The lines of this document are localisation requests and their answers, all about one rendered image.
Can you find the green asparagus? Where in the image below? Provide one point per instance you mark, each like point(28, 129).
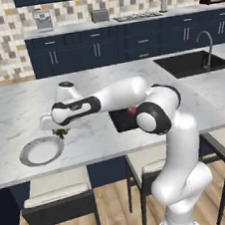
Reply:
point(59, 133)

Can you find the black sink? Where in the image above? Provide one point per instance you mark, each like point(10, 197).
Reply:
point(191, 63)

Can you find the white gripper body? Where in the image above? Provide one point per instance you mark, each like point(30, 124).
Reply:
point(46, 122)

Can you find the red peach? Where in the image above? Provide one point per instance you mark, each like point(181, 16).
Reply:
point(131, 110)

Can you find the dark blue lower cupboard run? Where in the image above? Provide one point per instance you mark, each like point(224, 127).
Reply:
point(109, 48)

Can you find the silver toaster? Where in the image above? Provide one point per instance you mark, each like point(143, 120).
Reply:
point(99, 15)

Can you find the silver coffee machine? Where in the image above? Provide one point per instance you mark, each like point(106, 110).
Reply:
point(43, 20)

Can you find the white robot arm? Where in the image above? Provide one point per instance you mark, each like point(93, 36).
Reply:
point(178, 142)

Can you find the white paper towel roll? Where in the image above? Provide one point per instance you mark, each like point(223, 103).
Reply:
point(163, 2)

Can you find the black tray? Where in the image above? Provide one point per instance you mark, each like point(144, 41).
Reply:
point(123, 121)

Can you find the white plate with grey rim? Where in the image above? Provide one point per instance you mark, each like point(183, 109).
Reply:
point(42, 154)

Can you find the black gas hob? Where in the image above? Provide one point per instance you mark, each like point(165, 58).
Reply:
point(137, 16)

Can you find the grey curved tap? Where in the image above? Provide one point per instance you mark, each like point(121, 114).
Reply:
point(209, 43)

